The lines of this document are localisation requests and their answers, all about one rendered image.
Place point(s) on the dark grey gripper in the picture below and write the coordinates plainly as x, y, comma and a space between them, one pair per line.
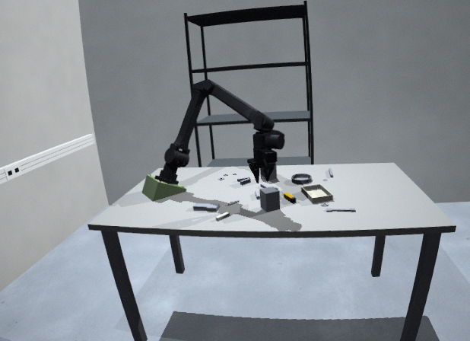
254, 167

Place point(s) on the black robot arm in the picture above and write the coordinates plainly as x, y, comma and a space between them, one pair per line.
263, 138

